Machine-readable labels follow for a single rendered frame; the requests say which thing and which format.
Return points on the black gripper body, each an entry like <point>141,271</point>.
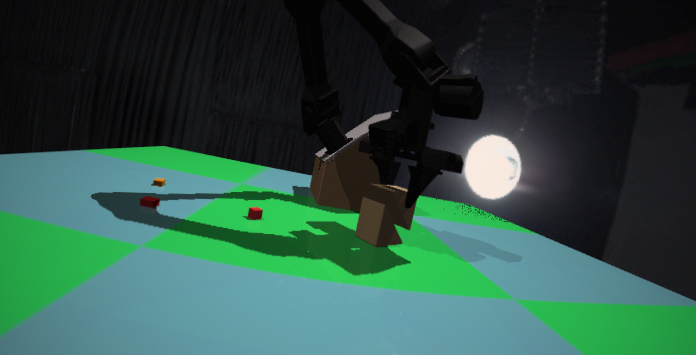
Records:
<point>426,157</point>

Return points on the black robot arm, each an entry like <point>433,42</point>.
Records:
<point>407,53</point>

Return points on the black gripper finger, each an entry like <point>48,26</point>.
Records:
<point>420,179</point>
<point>388,170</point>

